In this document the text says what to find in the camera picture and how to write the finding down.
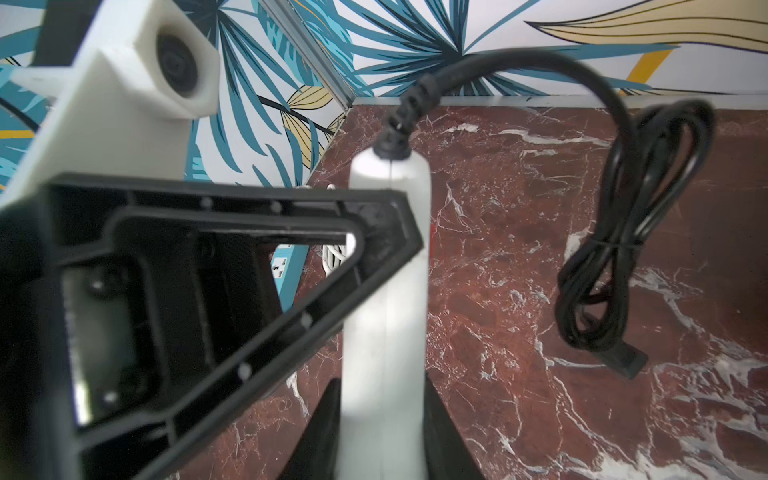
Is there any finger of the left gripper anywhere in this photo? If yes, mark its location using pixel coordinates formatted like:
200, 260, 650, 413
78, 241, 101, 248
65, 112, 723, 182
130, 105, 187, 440
35, 175, 422, 479

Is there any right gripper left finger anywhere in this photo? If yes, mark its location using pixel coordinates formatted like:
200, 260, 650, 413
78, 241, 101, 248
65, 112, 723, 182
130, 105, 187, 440
278, 378, 341, 480

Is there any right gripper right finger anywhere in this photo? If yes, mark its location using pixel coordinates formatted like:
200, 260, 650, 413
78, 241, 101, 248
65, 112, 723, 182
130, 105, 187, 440
423, 375, 484, 480

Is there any white glue gun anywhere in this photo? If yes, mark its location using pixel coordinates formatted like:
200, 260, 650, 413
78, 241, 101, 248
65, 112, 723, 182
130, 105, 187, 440
334, 49, 716, 479

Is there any blue white power strip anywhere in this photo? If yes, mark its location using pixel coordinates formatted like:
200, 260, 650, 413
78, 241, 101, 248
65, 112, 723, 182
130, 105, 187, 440
271, 244, 309, 311

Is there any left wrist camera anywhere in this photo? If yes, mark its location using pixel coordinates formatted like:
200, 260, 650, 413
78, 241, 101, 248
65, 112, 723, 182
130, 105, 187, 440
1, 1, 220, 207

